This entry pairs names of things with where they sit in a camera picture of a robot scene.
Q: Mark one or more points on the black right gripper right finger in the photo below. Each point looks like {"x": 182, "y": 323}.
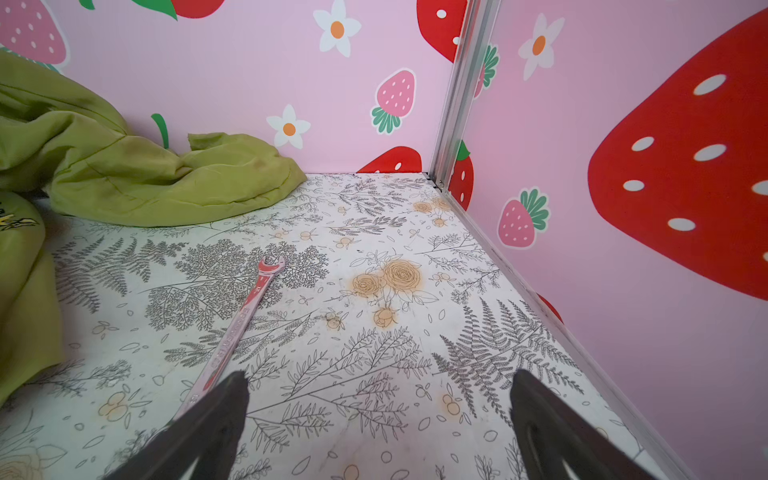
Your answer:
{"x": 555, "y": 442}

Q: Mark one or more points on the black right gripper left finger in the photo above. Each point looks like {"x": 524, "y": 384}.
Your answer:
{"x": 204, "y": 441}

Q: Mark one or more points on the green zip jacket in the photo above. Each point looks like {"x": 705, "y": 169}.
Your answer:
{"x": 62, "y": 139}

